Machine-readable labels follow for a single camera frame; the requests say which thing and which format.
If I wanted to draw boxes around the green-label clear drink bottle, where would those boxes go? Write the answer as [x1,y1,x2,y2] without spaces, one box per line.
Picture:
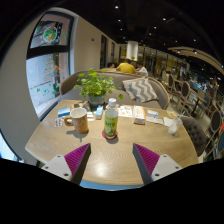
[103,97,120,139]

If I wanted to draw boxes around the blue white small box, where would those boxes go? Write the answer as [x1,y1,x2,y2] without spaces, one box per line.
[57,106,72,118]

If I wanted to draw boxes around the pill blister pack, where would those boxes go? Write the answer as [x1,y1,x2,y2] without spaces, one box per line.
[53,117,64,128]

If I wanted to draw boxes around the white paper napkin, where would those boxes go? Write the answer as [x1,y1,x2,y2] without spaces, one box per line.
[163,116,174,128]

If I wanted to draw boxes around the flat round red coaster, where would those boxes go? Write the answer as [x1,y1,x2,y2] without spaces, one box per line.
[101,129,119,141]

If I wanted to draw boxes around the white picture leaflet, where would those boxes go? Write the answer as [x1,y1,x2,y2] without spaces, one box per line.
[117,104,134,118]

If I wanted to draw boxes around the round food window poster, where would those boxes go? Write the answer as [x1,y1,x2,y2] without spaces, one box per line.
[30,20,64,48]

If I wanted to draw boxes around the grey zigzag cushion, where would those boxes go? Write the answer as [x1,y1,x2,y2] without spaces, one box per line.
[121,77,159,103]

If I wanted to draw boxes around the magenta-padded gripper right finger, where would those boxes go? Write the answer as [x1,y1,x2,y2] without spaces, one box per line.
[132,143,183,186]

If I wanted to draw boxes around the green potted plant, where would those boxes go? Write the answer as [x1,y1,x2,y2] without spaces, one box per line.
[73,68,124,108]

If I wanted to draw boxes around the group of dining chairs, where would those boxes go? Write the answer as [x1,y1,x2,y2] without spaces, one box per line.
[159,69,224,161]

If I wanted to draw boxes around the white printed paper sheet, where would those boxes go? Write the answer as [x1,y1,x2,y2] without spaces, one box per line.
[145,115,164,125]

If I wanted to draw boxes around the blue white booklet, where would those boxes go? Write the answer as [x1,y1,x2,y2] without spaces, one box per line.
[146,109,160,119]

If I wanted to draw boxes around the brown ceramic mug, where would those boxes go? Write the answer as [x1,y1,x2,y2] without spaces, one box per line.
[63,107,90,135]

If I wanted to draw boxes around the grey tufted armchair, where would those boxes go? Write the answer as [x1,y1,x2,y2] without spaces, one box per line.
[179,115,208,158]

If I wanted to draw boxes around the white cardboard box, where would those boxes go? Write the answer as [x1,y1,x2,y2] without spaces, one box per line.
[132,105,147,126]

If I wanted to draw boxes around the ceiling spot lights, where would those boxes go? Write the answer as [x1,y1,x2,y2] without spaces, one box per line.
[113,3,214,58]

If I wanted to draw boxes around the clear plastic cup with straw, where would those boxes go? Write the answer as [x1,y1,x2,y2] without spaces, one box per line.
[167,111,185,136]

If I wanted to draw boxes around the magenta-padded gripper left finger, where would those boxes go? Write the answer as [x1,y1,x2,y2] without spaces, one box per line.
[41,143,92,185]

